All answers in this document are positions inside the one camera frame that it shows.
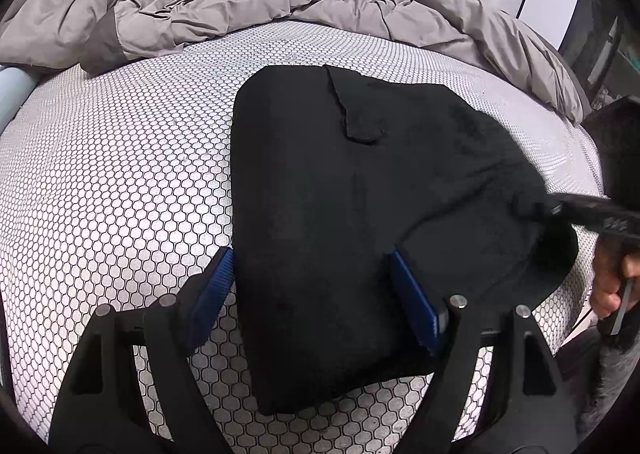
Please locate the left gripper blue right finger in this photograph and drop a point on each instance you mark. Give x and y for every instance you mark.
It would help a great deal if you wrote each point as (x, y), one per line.
(427, 314)

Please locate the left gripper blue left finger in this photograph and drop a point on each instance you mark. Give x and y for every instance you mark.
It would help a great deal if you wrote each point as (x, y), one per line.
(206, 294)

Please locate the black pants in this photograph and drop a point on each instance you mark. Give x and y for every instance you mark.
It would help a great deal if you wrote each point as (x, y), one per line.
(331, 173)

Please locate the person's right hand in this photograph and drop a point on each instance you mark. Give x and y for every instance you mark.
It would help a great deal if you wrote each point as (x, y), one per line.
(610, 269)

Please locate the white honeycomb mattress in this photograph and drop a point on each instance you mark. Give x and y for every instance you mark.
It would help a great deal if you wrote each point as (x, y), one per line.
(114, 189)

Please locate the dark glass cabinet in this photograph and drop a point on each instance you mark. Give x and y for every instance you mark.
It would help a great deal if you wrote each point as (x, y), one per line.
(602, 49)

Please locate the light blue pillow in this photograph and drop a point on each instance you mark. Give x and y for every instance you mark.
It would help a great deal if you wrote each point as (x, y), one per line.
(16, 85)

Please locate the grey quilted duvet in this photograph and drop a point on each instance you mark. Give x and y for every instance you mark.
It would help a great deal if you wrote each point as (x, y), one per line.
(101, 35)

